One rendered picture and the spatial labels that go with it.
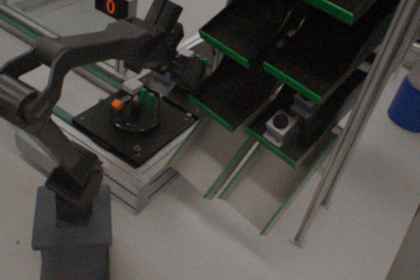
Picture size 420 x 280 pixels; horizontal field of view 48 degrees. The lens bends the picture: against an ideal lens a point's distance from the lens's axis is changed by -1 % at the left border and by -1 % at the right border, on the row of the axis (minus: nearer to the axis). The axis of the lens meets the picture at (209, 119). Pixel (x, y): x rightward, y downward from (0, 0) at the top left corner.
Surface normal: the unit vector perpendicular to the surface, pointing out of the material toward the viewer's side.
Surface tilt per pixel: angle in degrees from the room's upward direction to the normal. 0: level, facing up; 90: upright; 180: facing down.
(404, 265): 90
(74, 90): 0
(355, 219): 0
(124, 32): 7
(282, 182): 45
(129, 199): 90
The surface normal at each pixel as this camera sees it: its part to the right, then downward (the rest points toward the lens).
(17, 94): 0.00, -0.57
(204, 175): -0.38, -0.28
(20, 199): 0.16, -0.76
